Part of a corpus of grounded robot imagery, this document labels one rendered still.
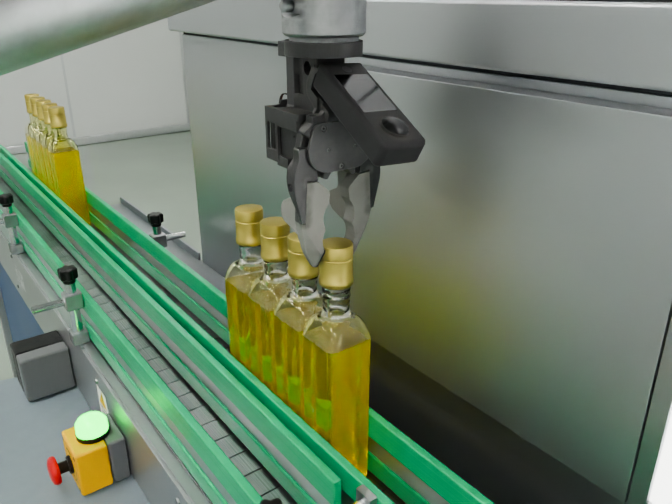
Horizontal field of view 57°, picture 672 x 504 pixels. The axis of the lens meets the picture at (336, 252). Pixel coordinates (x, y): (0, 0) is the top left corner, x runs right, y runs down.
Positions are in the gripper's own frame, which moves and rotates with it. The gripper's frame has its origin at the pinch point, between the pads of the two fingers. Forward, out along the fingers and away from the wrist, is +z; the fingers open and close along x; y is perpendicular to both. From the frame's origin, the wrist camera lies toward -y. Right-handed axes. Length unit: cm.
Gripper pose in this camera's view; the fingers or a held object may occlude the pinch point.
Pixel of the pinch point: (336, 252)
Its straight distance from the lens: 62.2
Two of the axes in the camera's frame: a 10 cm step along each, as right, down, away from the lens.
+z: 0.0, 9.2, 3.9
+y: -5.8, -3.2, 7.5
